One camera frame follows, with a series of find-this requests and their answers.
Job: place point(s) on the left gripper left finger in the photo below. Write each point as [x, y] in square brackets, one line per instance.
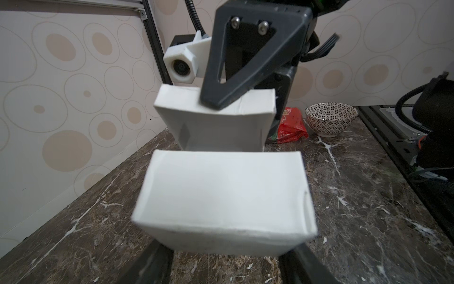
[152, 267]

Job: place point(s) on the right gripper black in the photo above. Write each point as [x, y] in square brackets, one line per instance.
[258, 45]

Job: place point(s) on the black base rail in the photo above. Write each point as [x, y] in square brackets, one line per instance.
[436, 194]

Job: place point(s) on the red snack bag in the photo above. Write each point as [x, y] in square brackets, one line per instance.
[291, 127]

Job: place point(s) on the horizontal aluminium rail back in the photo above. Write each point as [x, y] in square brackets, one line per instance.
[121, 10]

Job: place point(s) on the white lift-off box base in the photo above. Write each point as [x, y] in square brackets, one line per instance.
[234, 203]

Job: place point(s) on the white lift-off box lid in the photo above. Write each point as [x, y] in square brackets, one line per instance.
[242, 126]

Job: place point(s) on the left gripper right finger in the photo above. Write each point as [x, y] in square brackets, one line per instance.
[301, 266]

